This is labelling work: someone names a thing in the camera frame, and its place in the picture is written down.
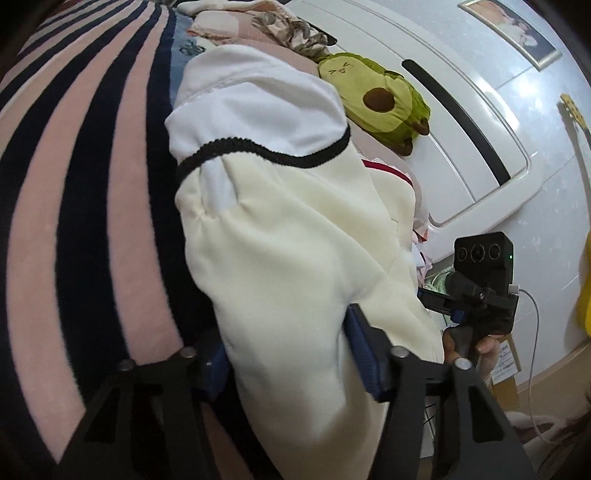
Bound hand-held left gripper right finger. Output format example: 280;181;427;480
344;303;539;480

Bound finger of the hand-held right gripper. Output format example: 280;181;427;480
417;287;465;324

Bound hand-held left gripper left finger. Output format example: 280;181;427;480
52;330;259;480

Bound cream dress with white collar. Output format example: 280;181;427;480
164;44;446;480

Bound person's right hand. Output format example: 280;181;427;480
441;329;502;386

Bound pink white cloth heap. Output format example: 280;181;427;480
410;215;455;296

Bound cardboard box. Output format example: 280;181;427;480
488;335;523;412

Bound yellow object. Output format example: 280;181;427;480
575;230;591;334

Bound white cloth with red trim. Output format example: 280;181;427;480
361;158;430;222

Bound fluffy beige slipper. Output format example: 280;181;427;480
507;410;580;459

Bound white headboard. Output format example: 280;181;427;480
284;0;544;266

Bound green avocado plush toy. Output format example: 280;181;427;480
316;52;431;157

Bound striped blanket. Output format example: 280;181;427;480
0;0;287;480

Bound framed photo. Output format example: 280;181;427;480
457;0;563;71

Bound beige quilted pillow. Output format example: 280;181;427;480
221;32;419;163

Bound leopard print cloth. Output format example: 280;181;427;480
252;11;332;60

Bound white cable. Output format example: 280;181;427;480
509;285;557;446

